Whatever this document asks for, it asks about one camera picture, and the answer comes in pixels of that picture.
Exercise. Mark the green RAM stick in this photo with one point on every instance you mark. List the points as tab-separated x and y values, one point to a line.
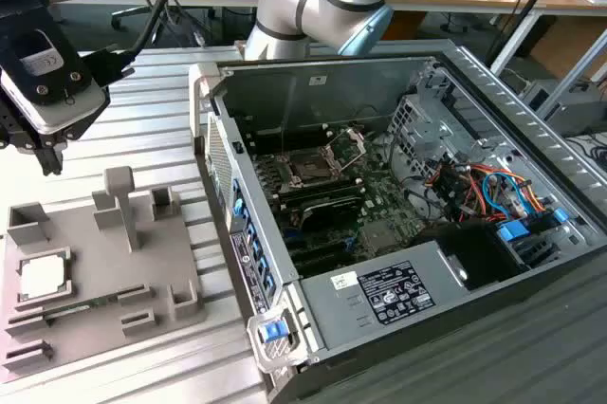
102	302

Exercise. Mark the black slanted pole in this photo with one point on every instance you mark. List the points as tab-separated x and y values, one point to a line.
532	1

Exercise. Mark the aluminium profile bar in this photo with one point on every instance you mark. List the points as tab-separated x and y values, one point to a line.
582	67

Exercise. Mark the thin metal locking lever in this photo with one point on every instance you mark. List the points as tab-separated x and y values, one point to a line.
283	141

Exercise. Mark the blue disk carrier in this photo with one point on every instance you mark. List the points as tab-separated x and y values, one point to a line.
513	232

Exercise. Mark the disk bay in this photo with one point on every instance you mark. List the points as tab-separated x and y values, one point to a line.
540	252

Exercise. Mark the silver metal drive cage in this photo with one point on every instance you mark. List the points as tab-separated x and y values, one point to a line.
441	134

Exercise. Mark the black expansion slot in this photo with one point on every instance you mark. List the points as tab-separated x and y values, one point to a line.
327	262
318	245

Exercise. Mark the silver chipset heatsink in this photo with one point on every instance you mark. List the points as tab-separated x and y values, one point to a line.
384	238

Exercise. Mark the open grey PC case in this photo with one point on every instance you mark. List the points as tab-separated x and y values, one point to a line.
265	96

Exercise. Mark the blue case latch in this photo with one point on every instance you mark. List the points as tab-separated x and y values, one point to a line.
274	330

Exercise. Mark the office chair base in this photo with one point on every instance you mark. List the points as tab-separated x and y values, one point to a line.
135	11

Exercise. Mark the grey parts rack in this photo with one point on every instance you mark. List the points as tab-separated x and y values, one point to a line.
95	252

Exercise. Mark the small blue plastic clip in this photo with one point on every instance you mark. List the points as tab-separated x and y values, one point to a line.
559	215

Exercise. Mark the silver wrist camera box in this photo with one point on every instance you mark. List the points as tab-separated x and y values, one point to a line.
80	112

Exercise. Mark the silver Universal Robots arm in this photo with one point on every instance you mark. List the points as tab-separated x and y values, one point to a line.
327	1

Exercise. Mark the CPU with silver top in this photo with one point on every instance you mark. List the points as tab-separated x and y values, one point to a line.
42	276

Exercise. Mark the CPU socket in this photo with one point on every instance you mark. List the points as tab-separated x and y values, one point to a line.
308	168

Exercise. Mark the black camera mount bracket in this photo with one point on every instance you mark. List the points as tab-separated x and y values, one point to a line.
57	86

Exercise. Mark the grey computer tower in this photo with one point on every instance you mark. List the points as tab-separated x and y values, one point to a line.
569	110

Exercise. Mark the black graphics card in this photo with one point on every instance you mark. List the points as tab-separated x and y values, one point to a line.
332	214

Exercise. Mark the white desk leg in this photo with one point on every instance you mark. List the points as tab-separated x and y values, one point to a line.
516	41

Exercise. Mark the green motherboard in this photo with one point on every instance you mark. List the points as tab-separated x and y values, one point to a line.
379	195

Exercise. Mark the grey power supply unit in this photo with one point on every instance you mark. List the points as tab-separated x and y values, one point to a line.
332	323

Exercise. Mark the black RAM slot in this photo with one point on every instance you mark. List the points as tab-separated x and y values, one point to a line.
327	196
322	184

